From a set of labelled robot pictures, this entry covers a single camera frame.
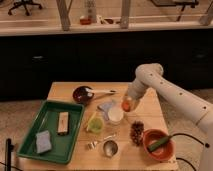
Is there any black cable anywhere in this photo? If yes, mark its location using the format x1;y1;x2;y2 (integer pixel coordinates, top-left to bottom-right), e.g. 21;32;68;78
169;132;206;171

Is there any small orange apple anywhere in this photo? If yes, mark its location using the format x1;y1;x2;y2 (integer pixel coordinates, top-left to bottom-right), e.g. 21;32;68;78
121;101;131;112

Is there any green cucumber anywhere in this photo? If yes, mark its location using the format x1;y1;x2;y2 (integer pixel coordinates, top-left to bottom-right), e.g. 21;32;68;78
147;136;170;152

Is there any dark red bowl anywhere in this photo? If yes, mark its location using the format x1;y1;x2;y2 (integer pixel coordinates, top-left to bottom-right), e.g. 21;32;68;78
72;86;94;105

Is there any white cup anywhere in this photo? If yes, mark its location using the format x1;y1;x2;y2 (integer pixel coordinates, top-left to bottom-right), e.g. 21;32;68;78
108;107;124;125

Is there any black stand post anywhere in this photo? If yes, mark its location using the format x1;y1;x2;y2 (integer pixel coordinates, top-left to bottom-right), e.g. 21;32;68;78
5;138;14;171

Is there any orange bowl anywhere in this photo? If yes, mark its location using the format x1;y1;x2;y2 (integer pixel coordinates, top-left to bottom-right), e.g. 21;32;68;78
142;129;174;162

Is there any brown grape bunch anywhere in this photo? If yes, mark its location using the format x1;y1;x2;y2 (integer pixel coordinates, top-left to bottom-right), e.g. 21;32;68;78
130;121;144;146

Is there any green plastic tray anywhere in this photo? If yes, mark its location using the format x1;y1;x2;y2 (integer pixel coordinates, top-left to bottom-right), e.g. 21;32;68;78
18;100;84;164

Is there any black office chair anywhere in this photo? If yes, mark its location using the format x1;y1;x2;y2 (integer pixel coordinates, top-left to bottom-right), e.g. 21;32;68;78
8;0;43;16

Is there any wooden block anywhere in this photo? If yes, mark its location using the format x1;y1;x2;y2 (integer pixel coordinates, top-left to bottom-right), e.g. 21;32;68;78
57;112;69;135

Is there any red object on shelf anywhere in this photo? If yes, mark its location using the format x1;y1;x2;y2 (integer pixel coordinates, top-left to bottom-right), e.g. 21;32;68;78
79;16;92;25

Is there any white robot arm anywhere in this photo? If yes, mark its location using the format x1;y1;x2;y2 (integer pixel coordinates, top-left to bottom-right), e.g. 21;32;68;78
122;63;213;171

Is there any metal cup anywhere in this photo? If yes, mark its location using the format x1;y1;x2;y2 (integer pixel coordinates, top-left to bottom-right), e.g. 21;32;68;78
103;140;118;157

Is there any white spoon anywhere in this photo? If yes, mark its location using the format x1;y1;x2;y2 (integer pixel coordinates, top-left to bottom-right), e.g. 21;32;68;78
85;88;116;94

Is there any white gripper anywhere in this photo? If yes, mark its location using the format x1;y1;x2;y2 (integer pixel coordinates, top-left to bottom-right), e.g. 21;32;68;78
122;80;147;112

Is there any blue sponge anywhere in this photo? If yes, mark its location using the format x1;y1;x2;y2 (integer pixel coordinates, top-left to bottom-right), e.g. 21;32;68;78
36;130;52;154

